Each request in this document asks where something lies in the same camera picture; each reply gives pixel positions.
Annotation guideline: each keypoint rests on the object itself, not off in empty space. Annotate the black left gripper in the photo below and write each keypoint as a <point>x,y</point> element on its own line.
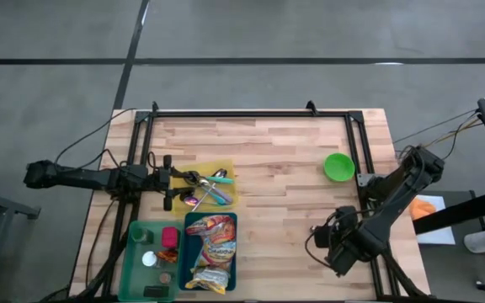
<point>166,183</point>

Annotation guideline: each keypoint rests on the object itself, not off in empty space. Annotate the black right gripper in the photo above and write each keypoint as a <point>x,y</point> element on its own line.
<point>341,244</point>

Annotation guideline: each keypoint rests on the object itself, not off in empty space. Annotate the iridescent rainbow metal spoon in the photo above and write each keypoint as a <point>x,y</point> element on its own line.
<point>189,200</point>

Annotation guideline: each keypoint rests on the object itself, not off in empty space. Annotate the plain silver metal spoon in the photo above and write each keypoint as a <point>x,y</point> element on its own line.
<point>220,173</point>

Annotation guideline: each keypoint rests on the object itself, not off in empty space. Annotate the red paprika tin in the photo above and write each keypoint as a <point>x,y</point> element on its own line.
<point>170,237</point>

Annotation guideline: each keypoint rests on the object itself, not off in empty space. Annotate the red roast noodle packet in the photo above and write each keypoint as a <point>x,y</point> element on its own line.
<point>213,229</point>

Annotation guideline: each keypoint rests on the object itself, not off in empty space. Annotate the green oregano spice jar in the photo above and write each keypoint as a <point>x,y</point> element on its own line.
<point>141,235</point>

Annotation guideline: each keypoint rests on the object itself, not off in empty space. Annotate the brown snack packet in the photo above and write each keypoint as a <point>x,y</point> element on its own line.
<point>168,255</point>

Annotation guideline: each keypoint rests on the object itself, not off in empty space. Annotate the blue yellow ramen packet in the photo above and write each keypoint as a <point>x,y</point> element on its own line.
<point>217,254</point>

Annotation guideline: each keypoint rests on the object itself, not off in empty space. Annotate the white-label glass spice jar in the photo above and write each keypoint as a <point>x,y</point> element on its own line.
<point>149,258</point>

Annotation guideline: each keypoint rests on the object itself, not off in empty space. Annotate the small clear glass jar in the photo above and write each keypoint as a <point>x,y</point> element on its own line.
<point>165,278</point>

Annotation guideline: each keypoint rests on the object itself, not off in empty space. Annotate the yellow snack bag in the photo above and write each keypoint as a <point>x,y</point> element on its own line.
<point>209,280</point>

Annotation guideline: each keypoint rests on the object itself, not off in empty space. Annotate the dark green spice tin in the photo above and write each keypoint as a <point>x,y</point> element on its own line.
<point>156,291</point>

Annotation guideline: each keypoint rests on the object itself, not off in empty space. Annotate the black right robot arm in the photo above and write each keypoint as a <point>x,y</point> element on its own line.
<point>394,202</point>

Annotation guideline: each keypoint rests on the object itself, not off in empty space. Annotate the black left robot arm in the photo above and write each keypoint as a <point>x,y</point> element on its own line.
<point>86,177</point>

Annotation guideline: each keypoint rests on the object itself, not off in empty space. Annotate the yellow plastic bin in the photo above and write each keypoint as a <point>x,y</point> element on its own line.
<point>225,165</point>

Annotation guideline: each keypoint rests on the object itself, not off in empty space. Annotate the green plastic bowl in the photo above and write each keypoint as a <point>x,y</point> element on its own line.
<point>339,167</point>

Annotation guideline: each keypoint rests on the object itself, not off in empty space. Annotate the teal plastic bin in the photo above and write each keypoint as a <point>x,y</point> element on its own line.
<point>183,261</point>

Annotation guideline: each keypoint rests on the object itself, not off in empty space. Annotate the orange object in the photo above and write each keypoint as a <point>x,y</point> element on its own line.
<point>423,209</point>

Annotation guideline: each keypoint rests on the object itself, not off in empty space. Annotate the white paper sheet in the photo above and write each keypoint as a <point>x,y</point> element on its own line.
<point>440,235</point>

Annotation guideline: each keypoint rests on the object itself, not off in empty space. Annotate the green translucent plastic bin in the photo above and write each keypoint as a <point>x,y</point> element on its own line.
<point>137,278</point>

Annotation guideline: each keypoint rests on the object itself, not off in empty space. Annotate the black equipment stand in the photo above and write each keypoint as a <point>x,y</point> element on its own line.
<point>457,212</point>

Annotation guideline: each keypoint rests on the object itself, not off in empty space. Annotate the grey side table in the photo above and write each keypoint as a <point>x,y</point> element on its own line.
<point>6,203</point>

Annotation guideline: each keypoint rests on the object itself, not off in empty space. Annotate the black frame clamp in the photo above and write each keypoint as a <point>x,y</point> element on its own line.
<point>311,107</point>
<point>154,107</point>

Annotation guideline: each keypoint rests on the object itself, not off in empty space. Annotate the black aluminium table frame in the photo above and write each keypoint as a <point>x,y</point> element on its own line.
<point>246,113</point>

